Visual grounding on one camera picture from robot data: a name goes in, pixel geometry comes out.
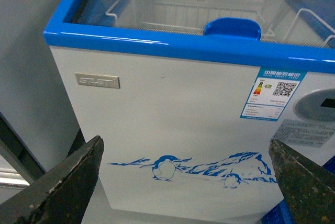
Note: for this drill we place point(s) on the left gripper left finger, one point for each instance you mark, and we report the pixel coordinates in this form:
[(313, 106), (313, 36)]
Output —
[(62, 194)]

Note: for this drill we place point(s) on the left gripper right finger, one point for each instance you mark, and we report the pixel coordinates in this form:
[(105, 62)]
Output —
[(307, 188)]

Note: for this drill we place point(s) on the glass sliding lid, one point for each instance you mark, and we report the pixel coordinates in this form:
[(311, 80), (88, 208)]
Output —
[(91, 12)]

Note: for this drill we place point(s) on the grey metal cabinet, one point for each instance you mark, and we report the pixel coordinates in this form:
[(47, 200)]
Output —
[(38, 124)]

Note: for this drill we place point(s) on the white chest freezer blue rim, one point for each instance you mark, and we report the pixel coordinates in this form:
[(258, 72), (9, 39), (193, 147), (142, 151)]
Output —
[(187, 120)]

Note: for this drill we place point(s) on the white wire freezer basket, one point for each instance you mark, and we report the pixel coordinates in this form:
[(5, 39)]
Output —
[(275, 21)]

